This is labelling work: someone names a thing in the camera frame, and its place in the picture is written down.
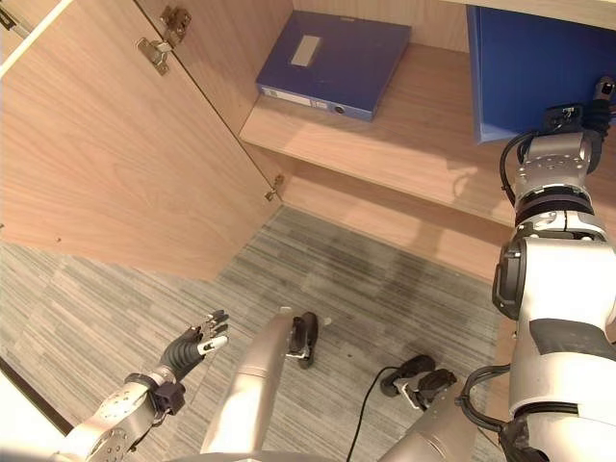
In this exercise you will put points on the large metal door hinge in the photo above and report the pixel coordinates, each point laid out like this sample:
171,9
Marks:
161,41

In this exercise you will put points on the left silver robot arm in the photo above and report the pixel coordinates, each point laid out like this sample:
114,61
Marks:
113,423

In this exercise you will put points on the right dark robot foot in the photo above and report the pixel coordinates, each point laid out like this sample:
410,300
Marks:
423,375

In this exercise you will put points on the black wrist clamp with camera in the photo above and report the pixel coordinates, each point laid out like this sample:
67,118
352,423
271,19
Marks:
563,117

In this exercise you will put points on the silver robot leg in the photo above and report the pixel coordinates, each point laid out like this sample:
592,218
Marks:
250,385
428,433

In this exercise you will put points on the blue folder plain cover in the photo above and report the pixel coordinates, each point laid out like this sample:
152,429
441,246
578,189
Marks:
524,67

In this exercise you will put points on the white edged cabinet door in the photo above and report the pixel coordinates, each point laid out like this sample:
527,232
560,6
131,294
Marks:
19,33

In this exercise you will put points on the wooden cabinet door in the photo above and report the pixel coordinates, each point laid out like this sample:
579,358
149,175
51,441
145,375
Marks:
106,154

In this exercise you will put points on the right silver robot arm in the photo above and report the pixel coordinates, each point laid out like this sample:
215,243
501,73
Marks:
553,298

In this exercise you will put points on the wooden office cabinet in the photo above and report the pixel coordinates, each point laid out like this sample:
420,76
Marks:
385,202

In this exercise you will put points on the blue folder with label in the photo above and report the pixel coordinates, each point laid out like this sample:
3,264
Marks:
337,67

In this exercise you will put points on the left dark robot foot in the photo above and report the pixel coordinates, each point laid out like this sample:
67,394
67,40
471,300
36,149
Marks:
305,337

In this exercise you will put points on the left silver robot leg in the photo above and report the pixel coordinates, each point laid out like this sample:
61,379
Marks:
250,385

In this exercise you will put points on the white furniture with dark edge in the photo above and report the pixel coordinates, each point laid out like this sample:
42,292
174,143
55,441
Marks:
24,418

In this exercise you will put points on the black left wrist clamp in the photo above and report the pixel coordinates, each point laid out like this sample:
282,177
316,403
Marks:
168,394

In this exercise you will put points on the right silver robot leg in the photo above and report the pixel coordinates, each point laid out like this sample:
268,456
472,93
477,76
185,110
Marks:
428,433

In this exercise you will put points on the small metal door hinge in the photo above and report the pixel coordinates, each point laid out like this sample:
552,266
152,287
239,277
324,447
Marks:
274,188

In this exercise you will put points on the dark robot foot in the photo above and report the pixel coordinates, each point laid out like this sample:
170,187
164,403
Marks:
423,375
305,337

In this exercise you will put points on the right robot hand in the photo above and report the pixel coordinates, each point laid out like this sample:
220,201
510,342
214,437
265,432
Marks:
596,115

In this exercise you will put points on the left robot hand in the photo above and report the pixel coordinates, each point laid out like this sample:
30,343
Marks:
185,353

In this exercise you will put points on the wooden cabinet shelf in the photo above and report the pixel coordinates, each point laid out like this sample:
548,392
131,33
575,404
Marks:
394,144

